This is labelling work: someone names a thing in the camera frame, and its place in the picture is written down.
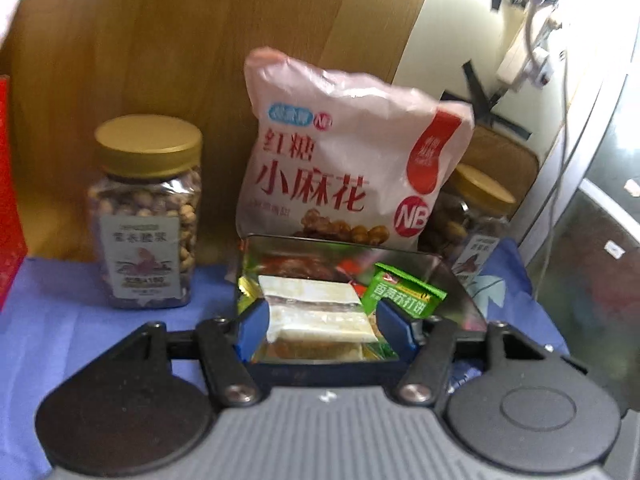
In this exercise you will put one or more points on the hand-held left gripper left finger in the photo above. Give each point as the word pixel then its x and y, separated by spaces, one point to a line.
pixel 252 332

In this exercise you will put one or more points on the white snack packet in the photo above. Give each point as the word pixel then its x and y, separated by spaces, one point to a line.
pixel 320 325
pixel 305 290

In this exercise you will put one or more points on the white power strip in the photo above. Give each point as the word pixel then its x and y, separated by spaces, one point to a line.
pixel 517 67

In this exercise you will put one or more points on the tan rounded board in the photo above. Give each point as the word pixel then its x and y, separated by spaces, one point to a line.
pixel 500 152

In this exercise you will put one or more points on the small green cracker packet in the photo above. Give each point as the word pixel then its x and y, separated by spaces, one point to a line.
pixel 400 292

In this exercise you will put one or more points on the nut jar with gold lid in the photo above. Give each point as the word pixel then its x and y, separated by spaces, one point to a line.
pixel 470 220
pixel 145 220

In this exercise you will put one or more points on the blue cloth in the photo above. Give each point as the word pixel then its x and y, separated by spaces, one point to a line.
pixel 75 340

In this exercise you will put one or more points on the pink snack bag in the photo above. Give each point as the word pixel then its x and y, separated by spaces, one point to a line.
pixel 340 160

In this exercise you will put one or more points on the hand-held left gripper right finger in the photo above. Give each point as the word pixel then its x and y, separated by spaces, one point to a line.
pixel 395 327

